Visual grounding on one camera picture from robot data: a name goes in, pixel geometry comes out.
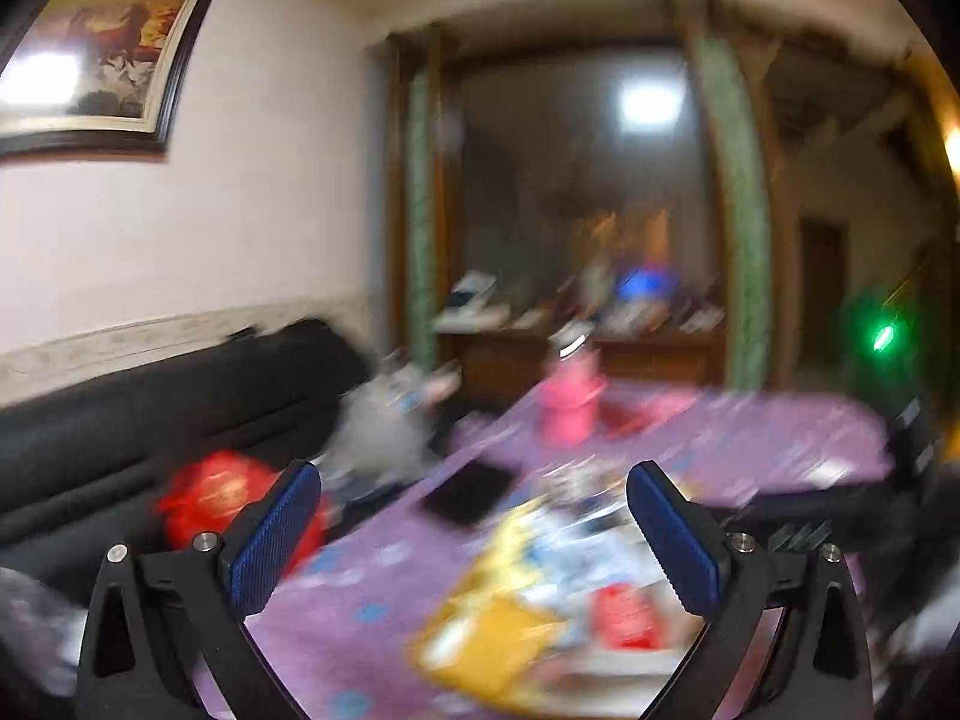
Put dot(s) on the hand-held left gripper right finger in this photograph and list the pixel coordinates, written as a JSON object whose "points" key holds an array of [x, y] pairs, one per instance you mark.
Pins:
{"points": [[675, 540]]}

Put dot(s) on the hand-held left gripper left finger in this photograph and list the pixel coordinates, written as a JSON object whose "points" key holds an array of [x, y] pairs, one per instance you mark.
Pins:
{"points": [[274, 540]]}

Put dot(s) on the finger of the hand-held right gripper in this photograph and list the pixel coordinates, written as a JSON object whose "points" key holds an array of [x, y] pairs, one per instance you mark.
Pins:
{"points": [[825, 504]]}

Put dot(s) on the red plastic bag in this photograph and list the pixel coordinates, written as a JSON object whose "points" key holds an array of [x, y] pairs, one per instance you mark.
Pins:
{"points": [[210, 487]]}

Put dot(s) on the purple floral blanket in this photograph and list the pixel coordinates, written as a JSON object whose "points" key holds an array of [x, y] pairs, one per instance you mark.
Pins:
{"points": [[360, 577]]}

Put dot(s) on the clear plastic bag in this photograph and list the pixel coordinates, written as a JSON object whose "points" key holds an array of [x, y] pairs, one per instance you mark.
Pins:
{"points": [[375, 427]]}

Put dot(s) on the pink knitted basket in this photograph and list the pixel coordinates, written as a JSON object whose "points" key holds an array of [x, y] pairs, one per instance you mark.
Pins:
{"points": [[570, 405]]}

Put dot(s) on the black sofa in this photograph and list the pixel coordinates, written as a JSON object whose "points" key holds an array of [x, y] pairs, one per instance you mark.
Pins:
{"points": [[150, 405]]}

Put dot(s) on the wooden door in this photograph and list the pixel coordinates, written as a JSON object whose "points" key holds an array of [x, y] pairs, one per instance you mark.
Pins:
{"points": [[821, 292]]}

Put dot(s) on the glass bottle pink sleeve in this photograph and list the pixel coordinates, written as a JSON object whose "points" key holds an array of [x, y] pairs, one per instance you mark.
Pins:
{"points": [[574, 341]]}

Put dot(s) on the wooden cabinet with clutter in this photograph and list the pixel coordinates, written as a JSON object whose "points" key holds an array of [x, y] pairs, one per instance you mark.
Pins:
{"points": [[510, 367]]}

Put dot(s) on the framed horse painting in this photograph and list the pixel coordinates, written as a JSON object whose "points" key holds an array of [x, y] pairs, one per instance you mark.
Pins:
{"points": [[112, 30]]}

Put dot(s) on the bamboo wall painting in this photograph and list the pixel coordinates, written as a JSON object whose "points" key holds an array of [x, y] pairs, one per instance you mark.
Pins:
{"points": [[735, 202], [420, 202]]}

